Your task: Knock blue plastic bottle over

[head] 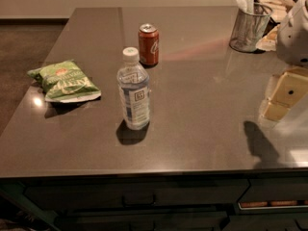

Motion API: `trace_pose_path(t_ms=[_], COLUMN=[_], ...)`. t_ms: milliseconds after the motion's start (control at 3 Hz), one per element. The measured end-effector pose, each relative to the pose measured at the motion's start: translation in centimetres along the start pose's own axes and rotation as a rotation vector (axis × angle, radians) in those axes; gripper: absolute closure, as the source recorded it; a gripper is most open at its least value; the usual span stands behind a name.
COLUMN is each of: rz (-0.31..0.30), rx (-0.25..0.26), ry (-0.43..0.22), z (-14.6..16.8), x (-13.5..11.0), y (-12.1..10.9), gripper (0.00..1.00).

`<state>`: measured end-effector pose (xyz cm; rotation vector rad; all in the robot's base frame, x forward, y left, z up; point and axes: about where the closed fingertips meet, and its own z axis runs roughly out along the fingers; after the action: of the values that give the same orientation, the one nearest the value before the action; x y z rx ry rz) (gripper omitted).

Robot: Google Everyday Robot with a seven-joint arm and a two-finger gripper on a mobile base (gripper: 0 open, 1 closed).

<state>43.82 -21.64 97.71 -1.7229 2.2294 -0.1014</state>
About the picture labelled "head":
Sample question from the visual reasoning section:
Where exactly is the clear plastic water bottle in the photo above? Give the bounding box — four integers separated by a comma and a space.
116, 47, 150, 130

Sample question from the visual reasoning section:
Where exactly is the wire mesh cup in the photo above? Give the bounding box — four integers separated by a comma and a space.
229, 3, 272, 53

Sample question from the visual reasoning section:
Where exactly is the green chip bag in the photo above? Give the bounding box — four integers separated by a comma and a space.
27, 61, 101, 103

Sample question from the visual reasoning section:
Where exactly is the black wire tray with packets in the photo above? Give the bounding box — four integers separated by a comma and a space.
256, 0, 297, 51

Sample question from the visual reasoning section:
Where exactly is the dark drawer cabinet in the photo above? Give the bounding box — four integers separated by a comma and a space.
1, 176, 308, 231

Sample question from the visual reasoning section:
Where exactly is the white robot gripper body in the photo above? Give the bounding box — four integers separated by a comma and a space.
276, 0, 308, 65

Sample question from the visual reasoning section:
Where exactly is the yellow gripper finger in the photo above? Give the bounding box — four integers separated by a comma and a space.
261, 66, 308, 122

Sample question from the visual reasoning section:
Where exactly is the red soda can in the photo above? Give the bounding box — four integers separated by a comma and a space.
139, 23, 159, 66

